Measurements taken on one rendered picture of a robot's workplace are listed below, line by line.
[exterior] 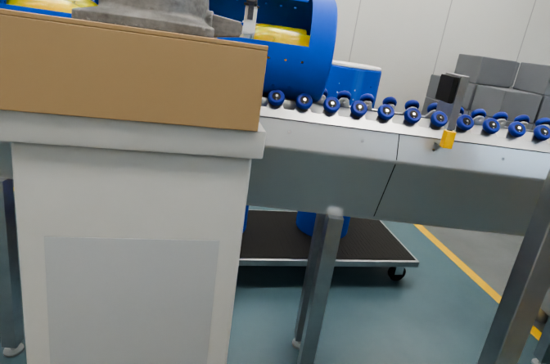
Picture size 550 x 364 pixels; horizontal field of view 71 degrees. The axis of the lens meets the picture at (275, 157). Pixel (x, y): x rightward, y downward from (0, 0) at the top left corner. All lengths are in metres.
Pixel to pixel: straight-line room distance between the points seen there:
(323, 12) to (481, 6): 4.74
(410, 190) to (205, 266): 0.74
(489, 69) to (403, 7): 1.37
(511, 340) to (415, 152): 0.53
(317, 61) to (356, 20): 3.91
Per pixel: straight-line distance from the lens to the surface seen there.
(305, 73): 1.01
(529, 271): 1.14
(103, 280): 0.62
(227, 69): 0.48
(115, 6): 0.59
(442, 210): 1.27
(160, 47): 0.48
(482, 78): 4.32
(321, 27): 1.01
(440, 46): 5.43
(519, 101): 4.10
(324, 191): 1.14
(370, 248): 2.10
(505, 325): 1.22
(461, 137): 1.18
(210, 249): 0.58
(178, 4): 0.58
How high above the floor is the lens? 1.12
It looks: 18 degrees down
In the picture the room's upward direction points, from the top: 8 degrees clockwise
